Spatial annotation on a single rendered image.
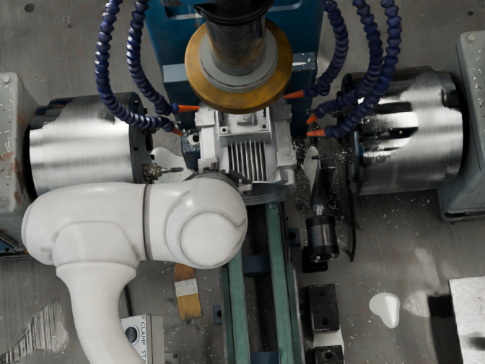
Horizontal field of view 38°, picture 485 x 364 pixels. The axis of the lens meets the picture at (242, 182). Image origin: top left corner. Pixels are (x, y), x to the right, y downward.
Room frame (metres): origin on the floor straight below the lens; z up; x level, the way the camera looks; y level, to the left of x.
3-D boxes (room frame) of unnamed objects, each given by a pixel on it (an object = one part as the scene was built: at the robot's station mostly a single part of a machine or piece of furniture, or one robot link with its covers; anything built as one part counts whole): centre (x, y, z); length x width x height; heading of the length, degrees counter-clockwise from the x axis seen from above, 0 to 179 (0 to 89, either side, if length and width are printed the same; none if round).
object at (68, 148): (0.52, 0.34, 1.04); 0.37 x 0.25 x 0.25; 88
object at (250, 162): (0.51, -0.01, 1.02); 0.20 x 0.19 x 0.19; 178
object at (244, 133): (0.55, -0.02, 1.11); 0.12 x 0.11 x 0.07; 178
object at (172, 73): (0.67, -0.02, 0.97); 0.30 x 0.11 x 0.34; 88
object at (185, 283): (0.30, 0.15, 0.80); 0.21 x 0.05 x 0.01; 4
